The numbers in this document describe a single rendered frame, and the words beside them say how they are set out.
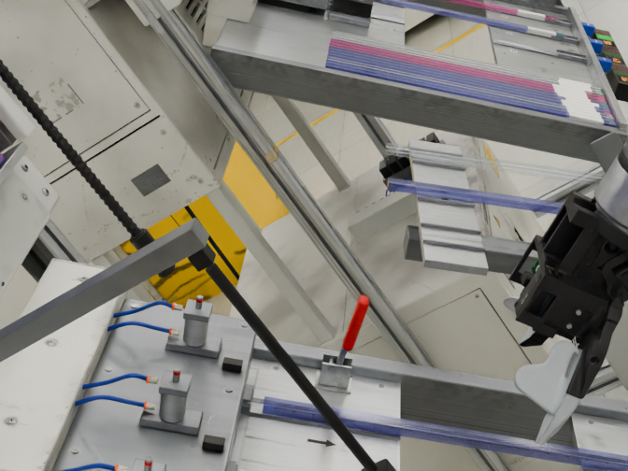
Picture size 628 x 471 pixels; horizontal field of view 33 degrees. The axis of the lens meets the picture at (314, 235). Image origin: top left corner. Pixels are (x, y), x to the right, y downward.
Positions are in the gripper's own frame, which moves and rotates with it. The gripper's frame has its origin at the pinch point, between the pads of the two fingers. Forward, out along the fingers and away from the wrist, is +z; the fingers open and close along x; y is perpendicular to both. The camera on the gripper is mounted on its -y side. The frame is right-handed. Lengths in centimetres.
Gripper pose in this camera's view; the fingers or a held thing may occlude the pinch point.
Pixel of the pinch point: (535, 395)
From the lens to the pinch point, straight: 102.4
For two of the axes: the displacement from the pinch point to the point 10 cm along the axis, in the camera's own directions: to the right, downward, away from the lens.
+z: -3.9, 7.8, 4.8
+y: -9.2, -3.8, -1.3
